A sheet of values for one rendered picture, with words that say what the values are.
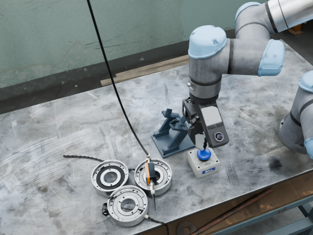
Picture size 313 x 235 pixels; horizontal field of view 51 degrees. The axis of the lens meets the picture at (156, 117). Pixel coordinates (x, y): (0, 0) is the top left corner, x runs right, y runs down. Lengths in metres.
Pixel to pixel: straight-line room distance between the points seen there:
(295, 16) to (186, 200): 0.53
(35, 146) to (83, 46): 1.47
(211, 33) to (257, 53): 0.10
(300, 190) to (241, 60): 0.72
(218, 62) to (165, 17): 1.89
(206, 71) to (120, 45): 1.89
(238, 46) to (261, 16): 0.13
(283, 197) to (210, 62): 0.71
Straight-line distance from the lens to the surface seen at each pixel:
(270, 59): 0.70
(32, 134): 1.17
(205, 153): 0.92
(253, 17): 0.79
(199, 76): 0.71
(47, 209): 0.97
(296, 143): 1.05
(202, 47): 0.67
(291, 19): 0.79
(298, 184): 1.31
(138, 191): 0.90
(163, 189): 0.90
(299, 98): 0.97
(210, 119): 0.77
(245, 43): 0.70
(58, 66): 2.55
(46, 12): 2.34
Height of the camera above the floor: 1.59
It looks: 46 degrees down
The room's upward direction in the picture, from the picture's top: 5 degrees counter-clockwise
